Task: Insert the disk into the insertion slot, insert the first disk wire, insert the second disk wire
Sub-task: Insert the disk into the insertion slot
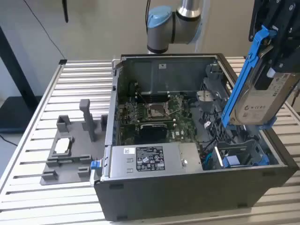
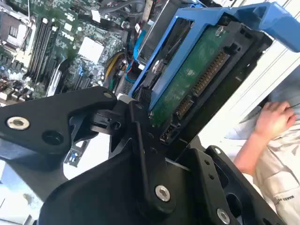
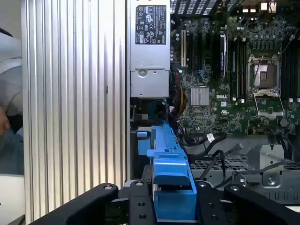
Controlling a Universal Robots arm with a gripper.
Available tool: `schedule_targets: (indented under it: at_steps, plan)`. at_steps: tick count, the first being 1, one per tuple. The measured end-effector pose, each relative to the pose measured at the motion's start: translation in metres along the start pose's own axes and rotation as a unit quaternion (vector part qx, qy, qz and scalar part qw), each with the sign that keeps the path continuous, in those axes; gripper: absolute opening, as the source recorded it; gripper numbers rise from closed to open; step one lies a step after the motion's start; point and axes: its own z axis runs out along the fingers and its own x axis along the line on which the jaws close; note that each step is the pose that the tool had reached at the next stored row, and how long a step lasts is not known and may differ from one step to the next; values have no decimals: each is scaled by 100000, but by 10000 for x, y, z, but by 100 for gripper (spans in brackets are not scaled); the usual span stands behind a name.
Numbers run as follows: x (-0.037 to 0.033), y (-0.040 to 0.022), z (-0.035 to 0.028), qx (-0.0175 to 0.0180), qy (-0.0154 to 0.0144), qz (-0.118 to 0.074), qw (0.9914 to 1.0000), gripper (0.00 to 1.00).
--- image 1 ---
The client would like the green motherboard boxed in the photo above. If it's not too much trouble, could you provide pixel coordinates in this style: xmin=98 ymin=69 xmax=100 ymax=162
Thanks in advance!
xmin=117 ymin=93 xmax=200 ymax=146

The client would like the black floor cable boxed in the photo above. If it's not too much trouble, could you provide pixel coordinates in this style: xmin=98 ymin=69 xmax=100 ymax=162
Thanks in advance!
xmin=0 ymin=135 xmax=19 ymax=148

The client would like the black wire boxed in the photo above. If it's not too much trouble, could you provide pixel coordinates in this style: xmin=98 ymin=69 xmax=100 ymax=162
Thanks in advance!
xmin=201 ymin=135 xmax=227 ymax=150

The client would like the black antenna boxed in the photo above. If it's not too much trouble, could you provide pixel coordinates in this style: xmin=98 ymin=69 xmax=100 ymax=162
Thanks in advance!
xmin=61 ymin=0 xmax=69 ymax=23

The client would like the grey plastic drive cage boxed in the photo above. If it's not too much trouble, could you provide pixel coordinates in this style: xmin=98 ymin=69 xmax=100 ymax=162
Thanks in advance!
xmin=194 ymin=63 xmax=235 ymax=141

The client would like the hard disk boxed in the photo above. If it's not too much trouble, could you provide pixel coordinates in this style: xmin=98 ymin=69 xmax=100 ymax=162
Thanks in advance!
xmin=221 ymin=24 xmax=300 ymax=131

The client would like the CPU socket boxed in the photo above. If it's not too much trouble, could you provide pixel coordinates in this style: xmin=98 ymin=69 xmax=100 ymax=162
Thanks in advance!
xmin=145 ymin=103 xmax=170 ymax=120

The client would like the grey parts rack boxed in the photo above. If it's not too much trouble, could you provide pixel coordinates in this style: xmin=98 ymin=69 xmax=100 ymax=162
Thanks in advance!
xmin=40 ymin=98 xmax=108 ymax=186

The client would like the black graphics card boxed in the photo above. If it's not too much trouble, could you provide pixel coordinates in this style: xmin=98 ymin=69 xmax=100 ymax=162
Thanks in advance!
xmin=139 ymin=124 xmax=168 ymax=144

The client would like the black open PC case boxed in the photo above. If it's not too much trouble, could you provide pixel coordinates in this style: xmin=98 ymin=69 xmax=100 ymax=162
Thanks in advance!
xmin=93 ymin=53 xmax=300 ymax=222

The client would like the blue case latch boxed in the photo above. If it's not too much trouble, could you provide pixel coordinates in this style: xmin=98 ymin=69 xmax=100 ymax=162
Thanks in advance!
xmin=90 ymin=159 xmax=103 ymax=171

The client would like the thin locking lever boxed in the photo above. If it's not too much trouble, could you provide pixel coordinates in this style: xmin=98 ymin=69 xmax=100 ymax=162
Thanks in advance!
xmin=137 ymin=91 xmax=151 ymax=105

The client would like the blue disk carrier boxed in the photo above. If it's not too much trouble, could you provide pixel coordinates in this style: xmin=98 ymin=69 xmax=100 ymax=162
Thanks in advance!
xmin=222 ymin=150 xmax=270 ymax=168

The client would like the thin black wall cable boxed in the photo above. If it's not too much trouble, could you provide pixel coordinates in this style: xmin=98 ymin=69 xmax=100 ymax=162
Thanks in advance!
xmin=23 ymin=0 xmax=66 ymax=60

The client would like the silver power supply unit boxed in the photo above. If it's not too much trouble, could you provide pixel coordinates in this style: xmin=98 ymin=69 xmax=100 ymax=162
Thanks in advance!
xmin=110 ymin=142 xmax=203 ymax=178

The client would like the black monitor stand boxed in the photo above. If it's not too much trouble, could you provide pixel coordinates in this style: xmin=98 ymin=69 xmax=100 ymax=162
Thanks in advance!
xmin=0 ymin=25 xmax=43 ymax=134

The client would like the silver CPU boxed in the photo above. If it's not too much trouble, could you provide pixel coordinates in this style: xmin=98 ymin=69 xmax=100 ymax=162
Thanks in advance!
xmin=54 ymin=138 xmax=70 ymax=154

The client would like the metal socket cover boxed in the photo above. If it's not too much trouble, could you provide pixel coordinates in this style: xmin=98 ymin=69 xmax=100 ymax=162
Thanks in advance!
xmin=166 ymin=97 xmax=184 ymax=113

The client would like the blue wire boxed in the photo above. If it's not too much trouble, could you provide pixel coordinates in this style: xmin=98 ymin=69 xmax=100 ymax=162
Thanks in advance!
xmin=202 ymin=152 xmax=213 ymax=167

